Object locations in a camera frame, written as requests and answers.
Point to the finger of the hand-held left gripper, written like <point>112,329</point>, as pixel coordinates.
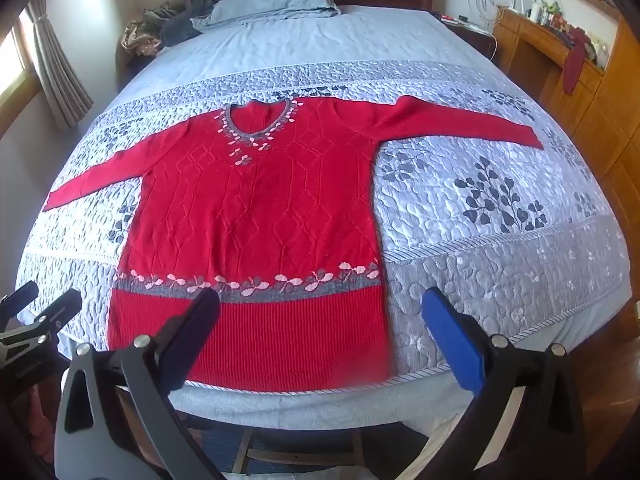
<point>22,292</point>
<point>60,305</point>

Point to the dark red hanging cloth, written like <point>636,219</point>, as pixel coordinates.
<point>572,65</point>

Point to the grey floral quilted bedspread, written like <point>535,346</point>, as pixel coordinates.
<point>475,270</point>

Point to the dark wooden nightstand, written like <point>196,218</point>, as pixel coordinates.
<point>470,37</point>

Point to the wooden framed window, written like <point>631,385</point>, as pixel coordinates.
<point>12,65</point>

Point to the beige curtain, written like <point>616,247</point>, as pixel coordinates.
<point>55,70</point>

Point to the cluster of bottles and trinkets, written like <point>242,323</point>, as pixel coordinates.
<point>542,10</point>

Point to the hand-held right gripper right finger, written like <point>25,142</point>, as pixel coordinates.
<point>452,340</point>

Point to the red knitted sweater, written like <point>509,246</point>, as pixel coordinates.
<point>260,210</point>

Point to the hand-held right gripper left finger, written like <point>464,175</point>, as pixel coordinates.
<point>195,330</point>

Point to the blue-grey pillow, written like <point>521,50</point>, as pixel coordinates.
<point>270,2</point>

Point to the pile of dark clothes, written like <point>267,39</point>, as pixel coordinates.
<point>180,25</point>

